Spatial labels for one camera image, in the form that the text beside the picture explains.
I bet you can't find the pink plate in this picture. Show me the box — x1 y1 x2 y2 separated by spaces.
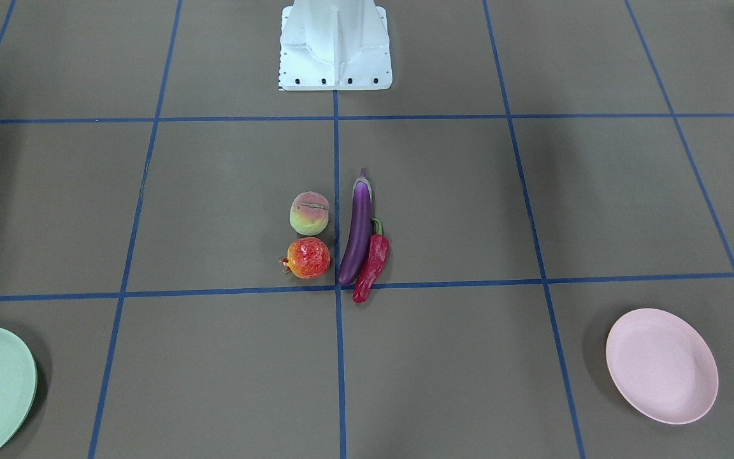
604 308 719 425

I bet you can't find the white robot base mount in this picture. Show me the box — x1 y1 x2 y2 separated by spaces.
278 1 393 91

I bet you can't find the red-orange pomegranate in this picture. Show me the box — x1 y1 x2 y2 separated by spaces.
280 237 331 279

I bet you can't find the yellow-pink peach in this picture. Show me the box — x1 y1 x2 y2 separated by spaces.
289 191 330 237

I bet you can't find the purple eggplant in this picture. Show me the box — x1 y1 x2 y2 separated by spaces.
338 168 373 286

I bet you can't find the red chili pepper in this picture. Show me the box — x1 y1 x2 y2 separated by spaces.
352 218 390 304

